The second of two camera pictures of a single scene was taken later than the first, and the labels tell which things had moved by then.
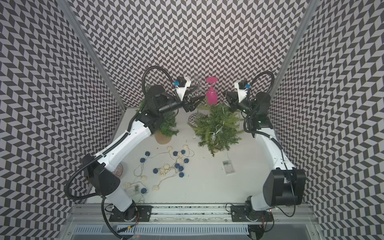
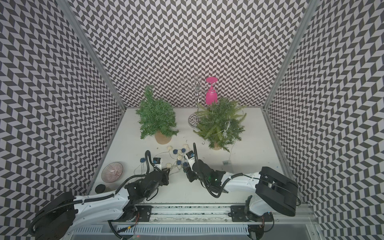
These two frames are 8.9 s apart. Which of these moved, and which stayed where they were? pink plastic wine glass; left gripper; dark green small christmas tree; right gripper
Moved: right gripper; left gripper
Stayed: pink plastic wine glass; dark green small christmas tree
